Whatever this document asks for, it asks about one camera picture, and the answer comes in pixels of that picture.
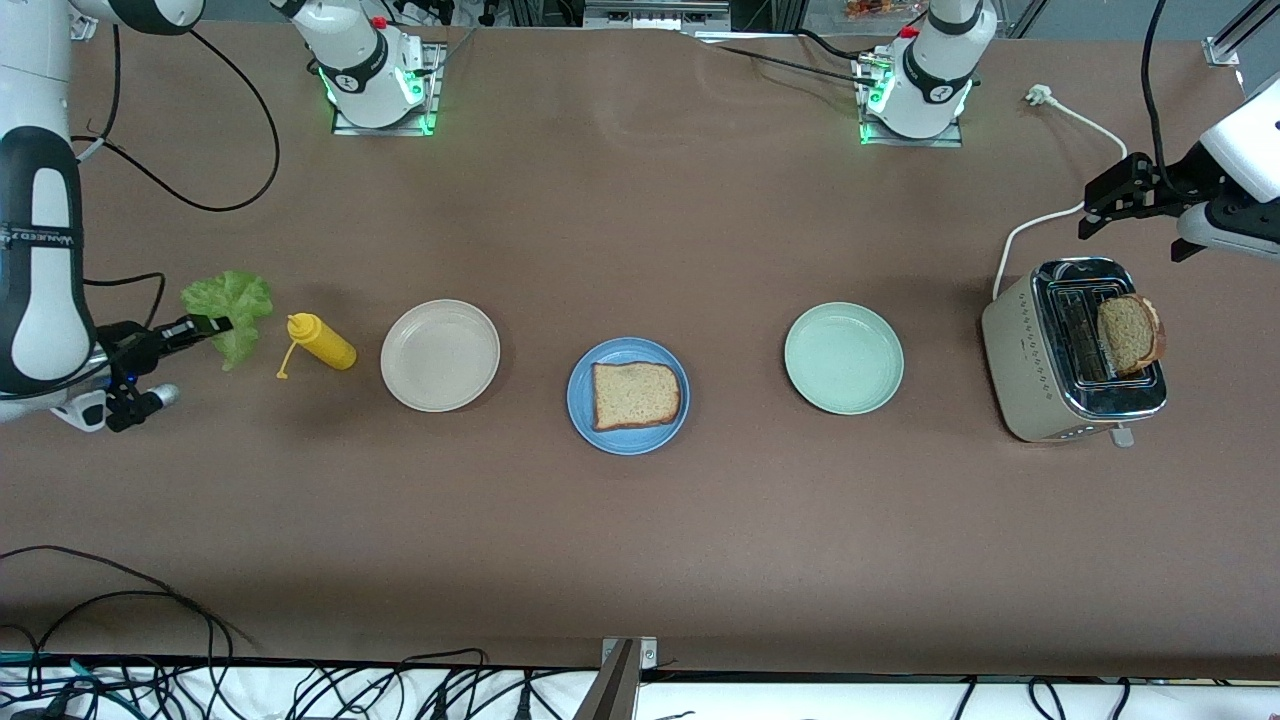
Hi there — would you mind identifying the green lettuce leaf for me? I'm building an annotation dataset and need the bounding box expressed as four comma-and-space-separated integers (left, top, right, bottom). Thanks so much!
180, 270, 274, 372

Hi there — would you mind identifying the yellow mustard squeeze bottle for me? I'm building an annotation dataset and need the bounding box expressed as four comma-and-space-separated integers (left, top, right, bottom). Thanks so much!
275, 312, 358, 381

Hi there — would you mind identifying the brown toast bread slice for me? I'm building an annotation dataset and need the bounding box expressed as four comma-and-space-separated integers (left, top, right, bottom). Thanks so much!
1097, 293, 1168, 378
590, 361, 684, 433

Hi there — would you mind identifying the beige plate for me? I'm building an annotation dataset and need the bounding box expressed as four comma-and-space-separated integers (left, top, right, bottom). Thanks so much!
379, 298, 502, 413

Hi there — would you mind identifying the green plate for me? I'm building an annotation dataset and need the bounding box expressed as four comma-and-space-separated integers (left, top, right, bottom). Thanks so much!
783, 301, 906, 416

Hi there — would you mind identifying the blue plate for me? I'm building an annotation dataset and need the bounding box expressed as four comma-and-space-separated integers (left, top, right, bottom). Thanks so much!
566, 337, 691, 457

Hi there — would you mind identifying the beige and chrome toaster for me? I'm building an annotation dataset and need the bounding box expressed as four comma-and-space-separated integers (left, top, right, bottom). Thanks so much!
980, 257, 1169, 448

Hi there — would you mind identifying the grey metal box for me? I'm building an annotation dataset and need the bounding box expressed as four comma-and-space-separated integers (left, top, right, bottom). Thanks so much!
583, 0, 733, 31

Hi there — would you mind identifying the aluminium frame corner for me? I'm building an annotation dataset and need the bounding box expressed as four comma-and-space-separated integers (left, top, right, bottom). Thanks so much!
1203, 0, 1280, 68

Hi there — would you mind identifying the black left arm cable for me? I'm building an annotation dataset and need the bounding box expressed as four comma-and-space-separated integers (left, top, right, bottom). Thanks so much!
1138, 0, 1173, 193

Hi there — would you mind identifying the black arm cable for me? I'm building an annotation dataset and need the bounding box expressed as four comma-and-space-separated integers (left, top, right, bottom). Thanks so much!
70, 25, 283, 331
1138, 0, 1173, 193

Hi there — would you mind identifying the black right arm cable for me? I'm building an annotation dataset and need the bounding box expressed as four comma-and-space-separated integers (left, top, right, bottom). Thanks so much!
70, 25, 283, 331

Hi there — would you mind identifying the white toaster power cable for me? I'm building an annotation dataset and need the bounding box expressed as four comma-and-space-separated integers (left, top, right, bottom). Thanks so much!
992, 84, 1129, 301

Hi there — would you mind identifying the long black looped cable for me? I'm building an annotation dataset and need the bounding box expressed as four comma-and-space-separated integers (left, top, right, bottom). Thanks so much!
0, 545, 241, 720

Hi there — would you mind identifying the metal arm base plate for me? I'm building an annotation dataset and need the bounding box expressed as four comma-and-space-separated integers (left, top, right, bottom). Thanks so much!
853, 48, 967, 149
330, 40, 444, 137

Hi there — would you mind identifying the black base cable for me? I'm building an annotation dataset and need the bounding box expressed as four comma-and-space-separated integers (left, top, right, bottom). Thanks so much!
415, 25, 481, 81
690, 28, 886, 91

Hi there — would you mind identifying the dark aluminium profile post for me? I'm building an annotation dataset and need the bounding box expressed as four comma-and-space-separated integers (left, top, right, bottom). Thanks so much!
572, 640, 641, 720

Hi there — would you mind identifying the silver table edge bracket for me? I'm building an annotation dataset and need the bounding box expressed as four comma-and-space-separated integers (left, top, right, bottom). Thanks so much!
600, 636, 661, 671

